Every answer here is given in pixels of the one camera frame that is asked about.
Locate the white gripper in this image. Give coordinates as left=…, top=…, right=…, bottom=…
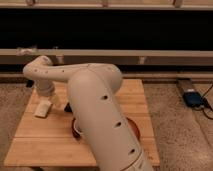
left=35, top=80, right=61, bottom=108

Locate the white rectangular sponge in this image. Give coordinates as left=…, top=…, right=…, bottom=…
left=34, top=100, right=52, bottom=118

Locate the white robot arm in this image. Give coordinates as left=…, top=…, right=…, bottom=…
left=23, top=56, right=154, bottom=171

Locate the black smartphone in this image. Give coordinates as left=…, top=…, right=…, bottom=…
left=64, top=103, right=72, bottom=113

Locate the wooden table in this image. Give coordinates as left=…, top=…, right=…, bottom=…
left=4, top=79, right=160, bottom=168

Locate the orange bowl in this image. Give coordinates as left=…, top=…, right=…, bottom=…
left=127, top=117, right=141, bottom=141

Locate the blue power box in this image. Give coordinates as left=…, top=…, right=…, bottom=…
left=182, top=89, right=203, bottom=107

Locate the white ceramic cup dark handle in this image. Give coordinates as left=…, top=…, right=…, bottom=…
left=71, top=119, right=83, bottom=139

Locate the grey metal rail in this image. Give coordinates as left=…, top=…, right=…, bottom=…
left=0, top=48, right=213, bottom=66

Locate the black cable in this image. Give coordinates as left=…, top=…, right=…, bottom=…
left=196, top=83, right=213, bottom=121

